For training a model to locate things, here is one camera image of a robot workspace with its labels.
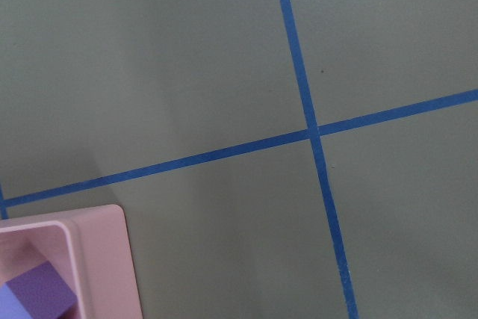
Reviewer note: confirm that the purple foam block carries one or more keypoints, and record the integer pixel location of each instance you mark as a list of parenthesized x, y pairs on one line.
[(37, 293)]

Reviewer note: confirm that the pink plastic bin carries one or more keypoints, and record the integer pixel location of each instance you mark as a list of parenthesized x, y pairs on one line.
[(90, 249)]

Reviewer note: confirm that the brown paper table cover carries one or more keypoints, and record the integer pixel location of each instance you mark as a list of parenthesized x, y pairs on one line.
[(231, 131)]

